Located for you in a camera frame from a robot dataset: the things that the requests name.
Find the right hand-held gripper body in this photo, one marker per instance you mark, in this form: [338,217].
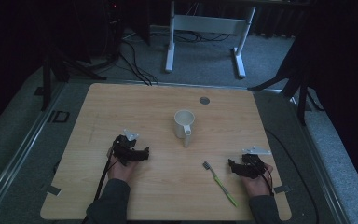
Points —
[253,164]

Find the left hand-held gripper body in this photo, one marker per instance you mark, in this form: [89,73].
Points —
[125,148]

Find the person's right hand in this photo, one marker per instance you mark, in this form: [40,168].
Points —
[258,185]

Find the person's left hand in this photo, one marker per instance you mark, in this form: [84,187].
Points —
[121,170]

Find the green toothbrush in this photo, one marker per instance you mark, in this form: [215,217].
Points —
[220,184]

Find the grey tape piece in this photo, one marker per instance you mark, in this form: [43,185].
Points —
[281,189]
[53,189]

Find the white cup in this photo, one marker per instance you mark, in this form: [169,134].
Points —
[184,124]

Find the grey round table grommet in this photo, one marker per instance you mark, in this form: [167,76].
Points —
[204,100]

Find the black tripod stand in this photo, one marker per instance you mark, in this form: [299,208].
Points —
[295,79]
[58,70]

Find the white metal desk frame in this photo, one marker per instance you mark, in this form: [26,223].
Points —
[207,24]

